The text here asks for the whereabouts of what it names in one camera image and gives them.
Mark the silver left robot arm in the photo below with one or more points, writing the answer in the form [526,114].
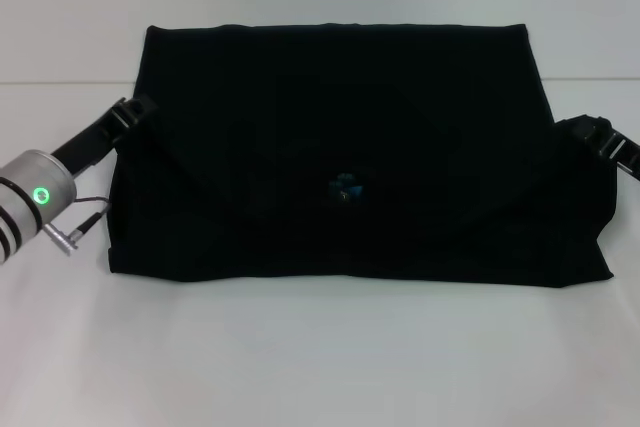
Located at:
[30,202]

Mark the black FREE print t-shirt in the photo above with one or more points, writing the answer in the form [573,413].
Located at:
[325,122]

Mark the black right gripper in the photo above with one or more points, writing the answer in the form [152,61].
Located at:
[631,157]

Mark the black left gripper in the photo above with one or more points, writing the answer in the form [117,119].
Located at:
[87,144]

